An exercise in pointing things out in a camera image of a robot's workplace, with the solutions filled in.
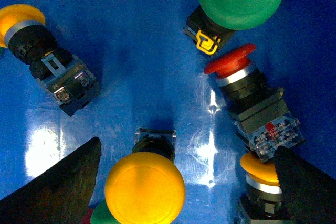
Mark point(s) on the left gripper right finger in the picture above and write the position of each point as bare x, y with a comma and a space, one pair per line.
309, 193

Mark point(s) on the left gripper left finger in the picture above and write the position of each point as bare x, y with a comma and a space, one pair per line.
61, 194

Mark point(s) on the yellow mushroom button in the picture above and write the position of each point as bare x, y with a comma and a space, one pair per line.
146, 186

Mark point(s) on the green button lying sideways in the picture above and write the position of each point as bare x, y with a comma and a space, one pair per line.
100, 215

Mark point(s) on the small red button lying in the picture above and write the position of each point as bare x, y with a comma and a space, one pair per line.
259, 111

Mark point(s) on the orange yellow button lying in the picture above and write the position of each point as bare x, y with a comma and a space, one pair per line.
61, 74

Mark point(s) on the left blue plastic bin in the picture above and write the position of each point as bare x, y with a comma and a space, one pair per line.
151, 75

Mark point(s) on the green mushroom button upright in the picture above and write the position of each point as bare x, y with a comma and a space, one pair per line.
214, 22

